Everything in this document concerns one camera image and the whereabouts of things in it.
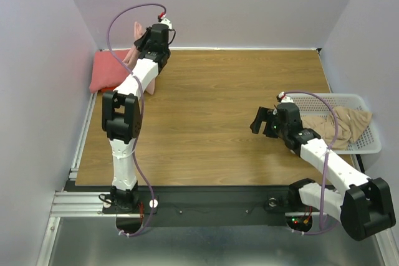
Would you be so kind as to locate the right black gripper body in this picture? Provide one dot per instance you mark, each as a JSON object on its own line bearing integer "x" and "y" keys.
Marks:
{"x": 268, "y": 123}

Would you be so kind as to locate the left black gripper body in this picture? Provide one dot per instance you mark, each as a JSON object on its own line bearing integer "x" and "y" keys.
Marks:
{"x": 147, "y": 46}

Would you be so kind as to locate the dusty pink printed t-shirt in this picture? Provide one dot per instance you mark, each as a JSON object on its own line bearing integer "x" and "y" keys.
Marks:
{"x": 132, "y": 56}

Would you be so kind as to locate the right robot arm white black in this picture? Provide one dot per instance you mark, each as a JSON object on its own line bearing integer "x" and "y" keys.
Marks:
{"x": 361, "y": 204}

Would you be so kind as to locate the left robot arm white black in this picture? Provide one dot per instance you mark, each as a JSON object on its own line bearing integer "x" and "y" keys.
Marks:
{"x": 122, "y": 117}

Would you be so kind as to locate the folded coral pink t-shirt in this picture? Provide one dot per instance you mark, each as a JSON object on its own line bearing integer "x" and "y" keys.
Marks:
{"x": 107, "y": 71}

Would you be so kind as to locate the folded orange red t-shirt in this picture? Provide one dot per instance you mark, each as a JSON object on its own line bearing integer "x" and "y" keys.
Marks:
{"x": 105, "y": 89}

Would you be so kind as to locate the beige crumpled t-shirt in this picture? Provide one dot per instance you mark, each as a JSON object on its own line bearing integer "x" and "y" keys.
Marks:
{"x": 351, "y": 125}

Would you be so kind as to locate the white plastic laundry basket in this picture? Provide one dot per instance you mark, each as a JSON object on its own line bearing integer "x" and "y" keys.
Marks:
{"x": 368, "y": 143}

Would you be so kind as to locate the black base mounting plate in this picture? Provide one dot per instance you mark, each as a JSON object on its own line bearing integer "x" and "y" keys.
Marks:
{"x": 206, "y": 206}

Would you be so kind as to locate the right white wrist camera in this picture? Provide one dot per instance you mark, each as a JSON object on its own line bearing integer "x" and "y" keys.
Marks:
{"x": 284, "y": 98}

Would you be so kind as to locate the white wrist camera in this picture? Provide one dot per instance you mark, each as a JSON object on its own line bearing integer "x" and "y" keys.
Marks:
{"x": 162, "y": 19}
{"x": 284, "y": 98}

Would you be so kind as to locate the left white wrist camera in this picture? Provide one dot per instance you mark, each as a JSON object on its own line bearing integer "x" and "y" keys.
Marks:
{"x": 162, "y": 19}

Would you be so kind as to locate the aluminium frame rail left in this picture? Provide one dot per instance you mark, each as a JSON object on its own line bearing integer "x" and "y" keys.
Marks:
{"x": 74, "y": 168}

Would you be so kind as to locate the aluminium frame rail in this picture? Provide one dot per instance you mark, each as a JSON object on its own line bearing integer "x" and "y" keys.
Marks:
{"x": 74, "y": 168}
{"x": 76, "y": 204}

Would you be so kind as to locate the aluminium frame rail front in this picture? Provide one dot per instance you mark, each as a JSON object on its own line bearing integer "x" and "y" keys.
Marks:
{"x": 76, "y": 204}

